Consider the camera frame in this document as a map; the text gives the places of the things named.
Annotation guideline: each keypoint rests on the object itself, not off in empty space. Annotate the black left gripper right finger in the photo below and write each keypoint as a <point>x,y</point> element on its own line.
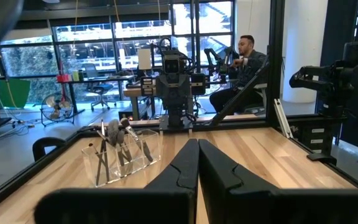
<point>222,186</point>

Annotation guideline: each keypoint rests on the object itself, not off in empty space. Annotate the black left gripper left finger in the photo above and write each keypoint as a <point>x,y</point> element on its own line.
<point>179,180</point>

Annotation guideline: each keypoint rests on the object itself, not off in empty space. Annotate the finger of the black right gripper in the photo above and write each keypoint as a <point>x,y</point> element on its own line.
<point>182,96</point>
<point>165,96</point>

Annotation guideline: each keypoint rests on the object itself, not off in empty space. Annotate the round-head black makeup brush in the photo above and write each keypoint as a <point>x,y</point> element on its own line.
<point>125,122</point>

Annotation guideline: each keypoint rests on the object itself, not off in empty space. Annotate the flat-head black makeup brush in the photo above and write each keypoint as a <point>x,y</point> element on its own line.
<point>120,137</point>

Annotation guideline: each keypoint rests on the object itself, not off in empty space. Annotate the fan-shaped black makeup brush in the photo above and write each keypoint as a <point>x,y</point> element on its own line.
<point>113,132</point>

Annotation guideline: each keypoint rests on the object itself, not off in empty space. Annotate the neighbouring black robot arm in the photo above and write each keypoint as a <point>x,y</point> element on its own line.
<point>337,77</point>

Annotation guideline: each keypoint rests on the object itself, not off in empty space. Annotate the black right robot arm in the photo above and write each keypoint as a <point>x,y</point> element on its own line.
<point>176,115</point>

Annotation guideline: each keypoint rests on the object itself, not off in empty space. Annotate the background black robot arm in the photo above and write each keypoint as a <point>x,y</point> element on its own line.
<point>213,57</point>

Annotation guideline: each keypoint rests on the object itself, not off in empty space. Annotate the wooden table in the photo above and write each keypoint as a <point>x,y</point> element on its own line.
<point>132,92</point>

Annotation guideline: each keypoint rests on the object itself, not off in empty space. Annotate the black computer tower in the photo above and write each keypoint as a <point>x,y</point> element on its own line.
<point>126,115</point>

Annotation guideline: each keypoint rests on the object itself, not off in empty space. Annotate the black desk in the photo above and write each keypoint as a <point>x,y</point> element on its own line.
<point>104,78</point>

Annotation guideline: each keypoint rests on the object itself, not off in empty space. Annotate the person's hand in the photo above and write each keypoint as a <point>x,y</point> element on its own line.
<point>238,62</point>

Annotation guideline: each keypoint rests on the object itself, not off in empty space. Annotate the office chair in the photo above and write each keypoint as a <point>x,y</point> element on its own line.
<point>99,88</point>

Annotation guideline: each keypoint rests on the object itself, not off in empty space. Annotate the person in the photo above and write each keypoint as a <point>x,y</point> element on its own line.
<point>253,68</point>

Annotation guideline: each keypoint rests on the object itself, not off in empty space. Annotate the dark cup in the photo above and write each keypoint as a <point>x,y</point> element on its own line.
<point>81,75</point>

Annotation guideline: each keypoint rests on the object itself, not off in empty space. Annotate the silver aluminium bar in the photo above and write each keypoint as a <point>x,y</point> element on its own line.
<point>283,119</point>

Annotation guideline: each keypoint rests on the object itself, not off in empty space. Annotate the green cup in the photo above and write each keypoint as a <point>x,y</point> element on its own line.
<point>76,76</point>

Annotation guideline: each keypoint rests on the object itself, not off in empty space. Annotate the black drawer unit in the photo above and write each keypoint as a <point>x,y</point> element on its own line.
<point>306,140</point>

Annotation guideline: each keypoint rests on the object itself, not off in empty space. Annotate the red container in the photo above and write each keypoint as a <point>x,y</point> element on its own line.
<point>64,78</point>

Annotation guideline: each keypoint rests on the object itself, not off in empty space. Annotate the floor fan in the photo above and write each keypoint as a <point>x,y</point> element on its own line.
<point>57,107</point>

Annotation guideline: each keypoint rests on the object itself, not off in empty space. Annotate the black arch clamp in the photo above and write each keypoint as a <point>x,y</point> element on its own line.
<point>48,140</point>

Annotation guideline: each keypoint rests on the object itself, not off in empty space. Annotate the green board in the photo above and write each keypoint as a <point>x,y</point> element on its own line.
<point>14,93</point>

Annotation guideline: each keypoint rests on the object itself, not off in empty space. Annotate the dark blue curtain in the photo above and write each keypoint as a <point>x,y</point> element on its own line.
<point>337,25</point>

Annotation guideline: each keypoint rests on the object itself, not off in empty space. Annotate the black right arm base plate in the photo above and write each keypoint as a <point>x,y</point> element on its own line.
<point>163,126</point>

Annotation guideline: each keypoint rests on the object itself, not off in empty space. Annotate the black aluminium table frame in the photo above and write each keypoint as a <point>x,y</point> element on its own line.
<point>235,123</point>

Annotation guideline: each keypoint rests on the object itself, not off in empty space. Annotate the small black bracket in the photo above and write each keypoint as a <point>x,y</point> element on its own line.
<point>322,158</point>

